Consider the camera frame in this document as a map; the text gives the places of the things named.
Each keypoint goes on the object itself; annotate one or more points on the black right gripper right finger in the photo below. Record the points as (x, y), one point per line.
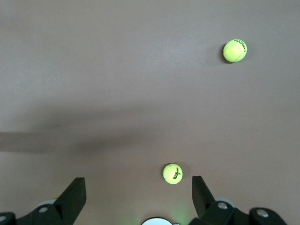
(211, 211)

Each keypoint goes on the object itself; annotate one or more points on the yellow tennis ball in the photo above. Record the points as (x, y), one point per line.
(235, 50)
(173, 174)

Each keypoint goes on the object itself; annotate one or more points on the brown table cover mat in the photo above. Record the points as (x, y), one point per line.
(93, 70)

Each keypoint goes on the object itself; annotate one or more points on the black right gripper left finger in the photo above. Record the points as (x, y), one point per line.
(68, 204)

